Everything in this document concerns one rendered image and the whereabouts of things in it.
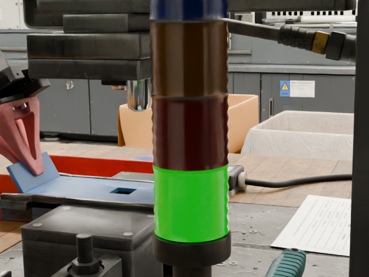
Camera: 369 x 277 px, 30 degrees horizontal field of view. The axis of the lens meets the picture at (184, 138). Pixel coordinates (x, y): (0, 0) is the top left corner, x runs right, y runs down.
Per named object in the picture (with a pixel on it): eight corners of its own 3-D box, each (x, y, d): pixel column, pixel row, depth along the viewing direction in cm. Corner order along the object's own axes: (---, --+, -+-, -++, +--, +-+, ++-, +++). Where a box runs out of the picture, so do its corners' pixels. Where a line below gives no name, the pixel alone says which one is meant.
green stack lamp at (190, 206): (169, 215, 37) (168, 155, 37) (238, 221, 36) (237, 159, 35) (142, 238, 34) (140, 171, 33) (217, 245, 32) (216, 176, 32)
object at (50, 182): (45, 178, 72) (44, 150, 72) (183, 189, 67) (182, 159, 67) (7, 195, 66) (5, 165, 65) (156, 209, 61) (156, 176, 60)
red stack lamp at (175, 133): (168, 151, 36) (167, 89, 36) (237, 156, 35) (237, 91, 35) (140, 168, 33) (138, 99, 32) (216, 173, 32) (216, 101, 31)
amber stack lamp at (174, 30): (167, 86, 36) (165, 21, 35) (237, 88, 35) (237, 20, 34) (138, 95, 32) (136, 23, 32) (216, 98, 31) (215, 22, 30)
